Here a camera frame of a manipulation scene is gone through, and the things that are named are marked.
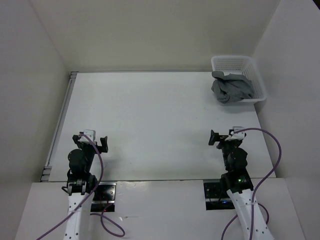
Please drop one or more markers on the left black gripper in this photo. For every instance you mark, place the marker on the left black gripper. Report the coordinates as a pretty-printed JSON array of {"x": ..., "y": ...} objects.
[{"x": 102, "y": 148}]

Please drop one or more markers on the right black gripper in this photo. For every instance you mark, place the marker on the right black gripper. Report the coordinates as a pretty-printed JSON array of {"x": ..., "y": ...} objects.
[{"x": 215, "y": 136}]

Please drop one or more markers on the grey shorts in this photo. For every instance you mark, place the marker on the grey shorts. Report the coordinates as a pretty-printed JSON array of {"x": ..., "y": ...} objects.
[{"x": 231, "y": 88}]

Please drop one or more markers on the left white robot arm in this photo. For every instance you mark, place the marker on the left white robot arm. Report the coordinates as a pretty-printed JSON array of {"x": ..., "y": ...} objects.
[{"x": 81, "y": 184}]

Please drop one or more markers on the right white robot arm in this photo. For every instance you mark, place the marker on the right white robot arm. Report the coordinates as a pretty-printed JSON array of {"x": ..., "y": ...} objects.
[{"x": 237, "y": 184}]

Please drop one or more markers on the white plastic basket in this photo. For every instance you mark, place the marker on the white plastic basket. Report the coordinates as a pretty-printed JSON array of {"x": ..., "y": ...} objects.
[{"x": 246, "y": 66}]

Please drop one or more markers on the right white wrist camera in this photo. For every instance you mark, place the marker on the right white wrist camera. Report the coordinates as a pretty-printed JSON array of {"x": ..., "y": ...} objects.
[{"x": 236, "y": 133}]

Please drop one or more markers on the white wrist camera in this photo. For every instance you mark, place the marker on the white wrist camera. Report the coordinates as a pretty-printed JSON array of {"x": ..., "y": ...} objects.
[
  {"x": 87, "y": 136},
  {"x": 236, "y": 133}
]

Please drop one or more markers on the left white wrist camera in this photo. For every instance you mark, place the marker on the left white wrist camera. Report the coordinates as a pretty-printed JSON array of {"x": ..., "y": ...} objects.
[{"x": 87, "y": 136}]

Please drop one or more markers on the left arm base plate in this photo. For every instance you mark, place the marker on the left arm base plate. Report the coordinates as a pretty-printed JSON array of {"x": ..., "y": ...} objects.
[{"x": 104, "y": 198}]

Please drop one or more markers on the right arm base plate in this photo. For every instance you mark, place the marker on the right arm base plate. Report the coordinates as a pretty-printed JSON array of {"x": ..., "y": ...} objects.
[{"x": 216, "y": 197}]

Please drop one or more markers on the aluminium table edge rail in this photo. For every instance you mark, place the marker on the aluminium table edge rail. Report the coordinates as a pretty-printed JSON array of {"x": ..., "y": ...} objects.
[{"x": 45, "y": 175}]

